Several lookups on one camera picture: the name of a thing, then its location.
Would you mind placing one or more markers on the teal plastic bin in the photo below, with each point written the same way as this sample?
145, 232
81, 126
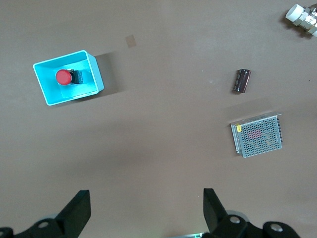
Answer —
74, 61

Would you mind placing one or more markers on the brown tape patch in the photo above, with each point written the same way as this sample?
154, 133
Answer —
130, 41

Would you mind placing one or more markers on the metal valve with white cap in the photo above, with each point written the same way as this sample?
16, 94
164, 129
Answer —
296, 13

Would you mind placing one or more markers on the metal mesh power supply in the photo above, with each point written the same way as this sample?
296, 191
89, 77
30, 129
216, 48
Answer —
257, 137

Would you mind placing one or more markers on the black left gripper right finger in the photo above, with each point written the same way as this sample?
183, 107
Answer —
215, 215

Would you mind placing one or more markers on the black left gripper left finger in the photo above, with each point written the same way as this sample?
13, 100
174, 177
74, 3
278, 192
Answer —
74, 213

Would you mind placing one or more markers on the dark brown cylindrical capacitor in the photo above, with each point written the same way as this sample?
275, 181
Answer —
242, 81

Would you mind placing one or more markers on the red mushroom push button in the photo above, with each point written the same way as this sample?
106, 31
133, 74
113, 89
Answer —
63, 77

